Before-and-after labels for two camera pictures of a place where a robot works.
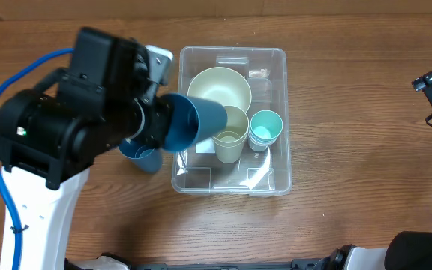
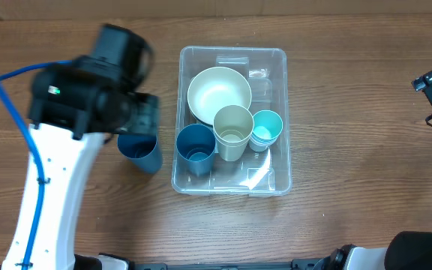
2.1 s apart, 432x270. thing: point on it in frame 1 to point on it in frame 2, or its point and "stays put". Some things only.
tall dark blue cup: [192, 119] to [196, 143]
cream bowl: [223, 84] stays put
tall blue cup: [147, 157] stays put
